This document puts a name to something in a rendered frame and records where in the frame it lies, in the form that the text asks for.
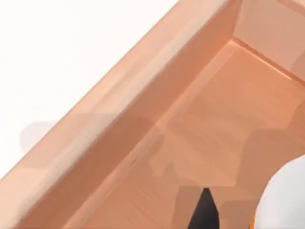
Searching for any white and orange object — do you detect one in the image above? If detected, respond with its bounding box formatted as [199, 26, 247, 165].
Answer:
[249, 154, 305, 229]

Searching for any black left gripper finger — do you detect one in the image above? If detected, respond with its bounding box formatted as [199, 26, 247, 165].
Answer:
[186, 187, 219, 229]

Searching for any shallow salmon-coloured box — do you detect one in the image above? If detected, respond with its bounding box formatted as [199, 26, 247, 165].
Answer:
[0, 0, 305, 229]

